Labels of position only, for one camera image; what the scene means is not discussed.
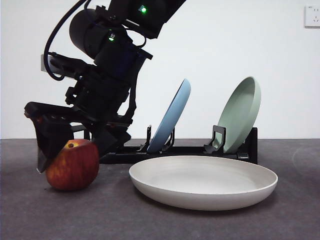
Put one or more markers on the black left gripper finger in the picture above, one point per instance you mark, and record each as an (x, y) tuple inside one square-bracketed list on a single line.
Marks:
[(50, 140), (105, 142)]

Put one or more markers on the red and yellow apple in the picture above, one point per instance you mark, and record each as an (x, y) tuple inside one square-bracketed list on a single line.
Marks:
[(75, 167)]

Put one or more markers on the cream yellow plate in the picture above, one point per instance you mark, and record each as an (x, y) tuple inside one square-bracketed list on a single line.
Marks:
[(200, 192)]

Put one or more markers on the light blue plate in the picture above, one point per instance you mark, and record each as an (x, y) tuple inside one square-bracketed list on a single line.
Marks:
[(172, 117)]

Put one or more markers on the black plastic plate rack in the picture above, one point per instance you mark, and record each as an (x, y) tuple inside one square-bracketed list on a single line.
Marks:
[(190, 151)]

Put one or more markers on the pale green plate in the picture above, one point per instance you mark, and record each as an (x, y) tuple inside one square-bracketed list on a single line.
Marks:
[(237, 115)]

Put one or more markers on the white wall socket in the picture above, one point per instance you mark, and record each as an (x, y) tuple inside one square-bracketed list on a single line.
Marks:
[(312, 16)]

